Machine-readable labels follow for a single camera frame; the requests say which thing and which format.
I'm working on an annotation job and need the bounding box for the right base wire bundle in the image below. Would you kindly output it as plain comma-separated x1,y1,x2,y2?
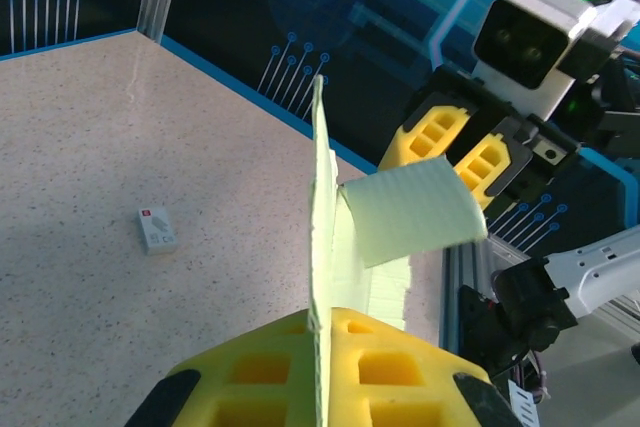
492,341,554,404

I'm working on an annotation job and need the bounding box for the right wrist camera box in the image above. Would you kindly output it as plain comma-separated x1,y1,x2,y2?
472,0,640,122

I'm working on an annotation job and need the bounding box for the white cable label tag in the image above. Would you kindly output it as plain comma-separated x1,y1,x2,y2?
506,378,541,427

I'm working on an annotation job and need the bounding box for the light green paper box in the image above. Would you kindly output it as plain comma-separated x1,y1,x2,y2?
305,74,489,427

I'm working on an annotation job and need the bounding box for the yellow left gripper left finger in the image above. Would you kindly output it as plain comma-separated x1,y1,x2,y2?
124,307,319,427

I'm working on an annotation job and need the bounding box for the small white printed carton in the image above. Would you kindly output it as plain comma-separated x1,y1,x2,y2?
136,206,179,257

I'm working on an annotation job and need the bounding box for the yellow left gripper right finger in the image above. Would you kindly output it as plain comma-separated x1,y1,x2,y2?
328,305,524,427

